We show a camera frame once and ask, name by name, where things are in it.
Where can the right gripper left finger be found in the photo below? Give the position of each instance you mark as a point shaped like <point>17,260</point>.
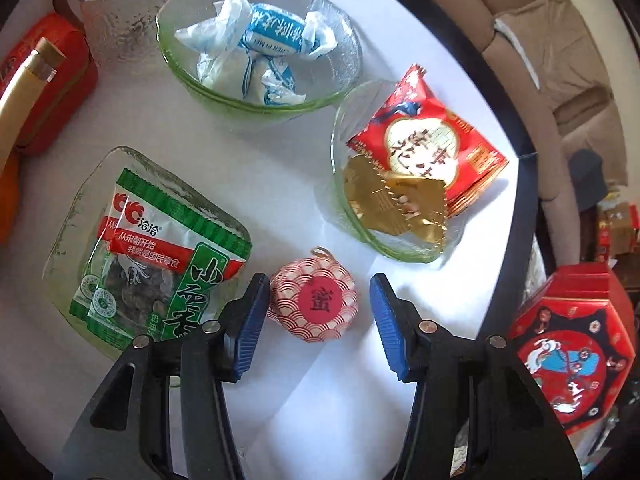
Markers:
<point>123,432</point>

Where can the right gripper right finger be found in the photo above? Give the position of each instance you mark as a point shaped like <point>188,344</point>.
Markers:
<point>480,386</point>

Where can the red octagonal gift box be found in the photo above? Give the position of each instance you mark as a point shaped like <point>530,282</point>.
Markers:
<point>576,338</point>

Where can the green seed packet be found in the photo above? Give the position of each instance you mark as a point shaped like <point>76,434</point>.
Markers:
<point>154,264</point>

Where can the green glass square plate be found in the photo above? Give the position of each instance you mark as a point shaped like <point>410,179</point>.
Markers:
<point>77,235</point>

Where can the gold snack packet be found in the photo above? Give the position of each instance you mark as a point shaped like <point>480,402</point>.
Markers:
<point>396,204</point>

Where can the clear glass bowl with snacks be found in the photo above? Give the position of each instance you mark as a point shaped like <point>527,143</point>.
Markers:
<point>352,116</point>

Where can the red snack packet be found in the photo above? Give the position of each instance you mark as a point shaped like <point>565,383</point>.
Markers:
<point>414,133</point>

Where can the glass bowl with white candies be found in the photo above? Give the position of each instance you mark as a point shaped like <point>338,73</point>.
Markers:
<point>260,59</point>

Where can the dark cushion on sofa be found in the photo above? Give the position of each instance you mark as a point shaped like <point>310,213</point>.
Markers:
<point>586,173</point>

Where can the brown fabric sofa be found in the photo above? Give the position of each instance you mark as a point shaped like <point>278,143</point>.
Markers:
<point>544,56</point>

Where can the clear glass pitcher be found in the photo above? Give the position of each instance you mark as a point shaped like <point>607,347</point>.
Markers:
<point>121,32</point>

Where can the white blue wrapped candy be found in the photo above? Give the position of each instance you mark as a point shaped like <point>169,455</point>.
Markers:
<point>277,32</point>

